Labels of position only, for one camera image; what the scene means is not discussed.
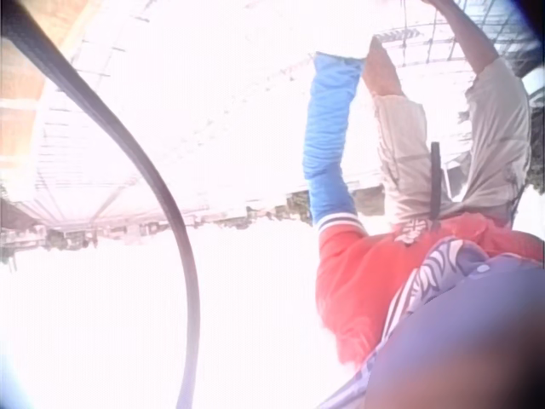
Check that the person's legs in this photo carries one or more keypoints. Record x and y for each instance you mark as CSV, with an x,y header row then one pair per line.
x,y
404,145

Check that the metal grid frame structure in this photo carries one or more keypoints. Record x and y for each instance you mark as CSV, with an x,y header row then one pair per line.
x,y
426,38

